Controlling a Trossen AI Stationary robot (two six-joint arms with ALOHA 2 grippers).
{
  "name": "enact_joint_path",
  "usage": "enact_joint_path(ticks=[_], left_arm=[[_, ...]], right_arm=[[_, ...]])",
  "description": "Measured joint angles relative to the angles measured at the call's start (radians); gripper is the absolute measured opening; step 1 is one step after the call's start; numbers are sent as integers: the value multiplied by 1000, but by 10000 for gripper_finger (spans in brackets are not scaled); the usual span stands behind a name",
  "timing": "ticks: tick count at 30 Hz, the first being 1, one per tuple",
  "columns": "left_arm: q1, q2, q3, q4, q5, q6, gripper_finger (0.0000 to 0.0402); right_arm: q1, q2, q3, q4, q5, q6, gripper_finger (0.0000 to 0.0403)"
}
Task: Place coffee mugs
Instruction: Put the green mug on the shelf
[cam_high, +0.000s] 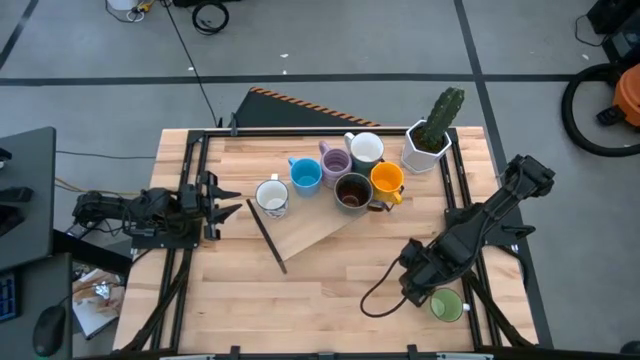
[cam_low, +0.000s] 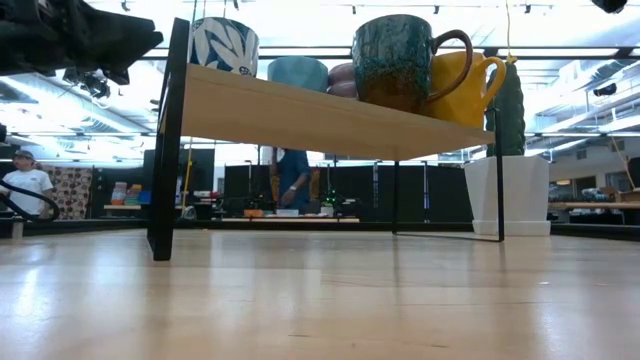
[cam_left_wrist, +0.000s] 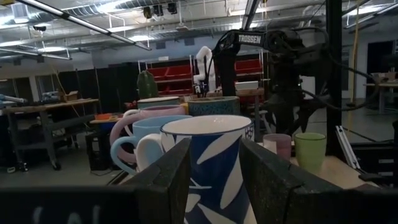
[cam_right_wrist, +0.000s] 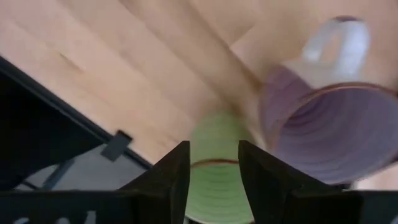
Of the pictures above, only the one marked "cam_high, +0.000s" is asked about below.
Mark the white bucket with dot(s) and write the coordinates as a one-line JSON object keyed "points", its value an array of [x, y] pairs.
{"points": [[122, 4]]}

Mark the black mat orange striped edge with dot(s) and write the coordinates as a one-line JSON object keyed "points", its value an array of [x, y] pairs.
{"points": [[270, 112]]}

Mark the black desk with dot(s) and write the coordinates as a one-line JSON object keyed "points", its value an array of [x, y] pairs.
{"points": [[30, 160]]}

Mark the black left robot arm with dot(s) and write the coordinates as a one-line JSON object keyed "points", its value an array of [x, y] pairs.
{"points": [[115, 205]]}

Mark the green cactus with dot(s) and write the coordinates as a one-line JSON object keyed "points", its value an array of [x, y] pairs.
{"points": [[444, 112]]}

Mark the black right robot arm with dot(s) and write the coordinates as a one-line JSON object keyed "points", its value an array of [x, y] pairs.
{"points": [[490, 210]]}

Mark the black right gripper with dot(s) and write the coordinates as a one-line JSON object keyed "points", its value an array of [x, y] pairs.
{"points": [[420, 272]]}

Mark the white hexagonal plant pot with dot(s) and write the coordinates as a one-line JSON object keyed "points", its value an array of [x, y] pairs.
{"points": [[415, 157]]}

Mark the orange vacuum cleaner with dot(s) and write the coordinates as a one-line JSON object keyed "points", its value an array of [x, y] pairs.
{"points": [[629, 95]]}

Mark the black equipment case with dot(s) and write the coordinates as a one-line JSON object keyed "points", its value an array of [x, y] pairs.
{"points": [[617, 20]]}

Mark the teal mug white interior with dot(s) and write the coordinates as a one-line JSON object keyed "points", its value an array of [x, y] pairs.
{"points": [[366, 147]]}

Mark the black computer mouse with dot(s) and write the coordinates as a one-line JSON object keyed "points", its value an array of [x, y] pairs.
{"points": [[49, 330]]}

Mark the black keyboard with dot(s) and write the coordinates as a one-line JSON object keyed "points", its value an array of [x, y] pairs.
{"points": [[7, 295]]}

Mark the yellow faceted mug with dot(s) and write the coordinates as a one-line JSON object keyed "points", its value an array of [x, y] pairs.
{"points": [[387, 180]]}

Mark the purple ribbed mug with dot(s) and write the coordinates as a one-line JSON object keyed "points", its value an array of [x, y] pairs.
{"points": [[336, 162]]}

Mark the black power adapter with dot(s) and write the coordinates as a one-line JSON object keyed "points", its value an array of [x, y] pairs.
{"points": [[75, 230]]}

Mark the wooden shelf riser black legs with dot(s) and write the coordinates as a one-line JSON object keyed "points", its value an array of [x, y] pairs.
{"points": [[310, 225]]}

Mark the crumpled paper pile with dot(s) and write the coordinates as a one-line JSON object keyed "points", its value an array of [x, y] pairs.
{"points": [[97, 300]]}

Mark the black metal table frame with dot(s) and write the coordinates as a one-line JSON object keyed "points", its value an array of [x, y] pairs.
{"points": [[320, 132]]}

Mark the dark teal brown glazed mug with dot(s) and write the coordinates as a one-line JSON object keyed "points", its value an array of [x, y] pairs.
{"points": [[354, 192]]}

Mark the pale green mug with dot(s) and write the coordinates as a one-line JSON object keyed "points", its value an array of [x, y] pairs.
{"points": [[448, 306]]}

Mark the white mug blue floral print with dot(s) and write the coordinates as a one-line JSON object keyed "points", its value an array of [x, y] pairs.
{"points": [[272, 197]]}

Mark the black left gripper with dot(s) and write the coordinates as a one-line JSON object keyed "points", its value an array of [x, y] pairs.
{"points": [[210, 210]]}

